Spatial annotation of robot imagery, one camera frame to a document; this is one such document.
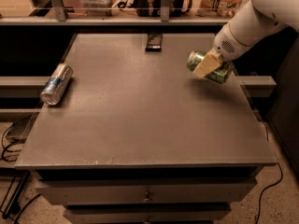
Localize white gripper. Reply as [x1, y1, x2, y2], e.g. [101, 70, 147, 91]
[193, 22, 254, 77]

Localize green soda can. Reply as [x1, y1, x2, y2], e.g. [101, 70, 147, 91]
[187, 51, 233, 84]

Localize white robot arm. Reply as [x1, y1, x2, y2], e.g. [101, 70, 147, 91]
[187, 0, 299, 77]

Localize blue silver redbull can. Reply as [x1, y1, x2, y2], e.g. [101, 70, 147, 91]
[40, 63, 73, 105]

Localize black remote control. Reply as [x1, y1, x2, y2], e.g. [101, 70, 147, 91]
[145, 34, 163, 52]

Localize black backpack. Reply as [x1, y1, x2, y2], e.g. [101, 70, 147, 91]
[130, 0, 192, 17]

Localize grey drawer cabinet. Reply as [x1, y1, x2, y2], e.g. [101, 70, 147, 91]
[16, 34, 276, 224]

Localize upper drawer with knob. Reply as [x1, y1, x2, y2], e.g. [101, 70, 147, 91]
[36, 178, 256, 205]

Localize drawer with knob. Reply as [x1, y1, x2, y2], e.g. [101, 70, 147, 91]
[64, 207, 230, 224]
[36, 178, 256, 205]

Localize lower drawer with knob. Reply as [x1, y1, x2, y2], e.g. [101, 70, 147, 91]
[64, 207, 230, 224]

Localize black floor cable right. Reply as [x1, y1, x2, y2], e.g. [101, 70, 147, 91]
[253, 162, 284, 224]

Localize grey metal shelf rail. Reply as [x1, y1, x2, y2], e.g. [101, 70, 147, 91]
[0, 0, 229, 27]

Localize black cables left floor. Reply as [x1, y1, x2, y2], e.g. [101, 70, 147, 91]
[0, 114, 41, 224]

